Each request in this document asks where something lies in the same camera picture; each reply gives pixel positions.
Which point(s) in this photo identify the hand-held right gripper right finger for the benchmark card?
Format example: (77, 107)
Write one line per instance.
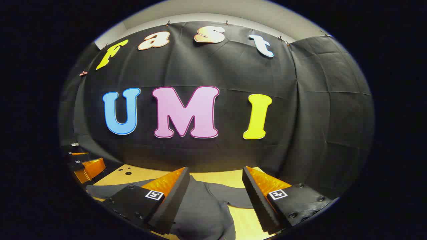
(258, 203)

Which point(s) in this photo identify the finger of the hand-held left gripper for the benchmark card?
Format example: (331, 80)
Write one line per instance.
(80, 154)
(95, 167)

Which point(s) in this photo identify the grey collared shirt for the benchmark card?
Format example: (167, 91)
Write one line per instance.
(200, 213)

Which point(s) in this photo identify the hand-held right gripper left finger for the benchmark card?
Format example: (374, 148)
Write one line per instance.
(173, 206)

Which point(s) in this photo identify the black backdrop cloth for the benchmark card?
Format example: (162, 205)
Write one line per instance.
(233, 66)

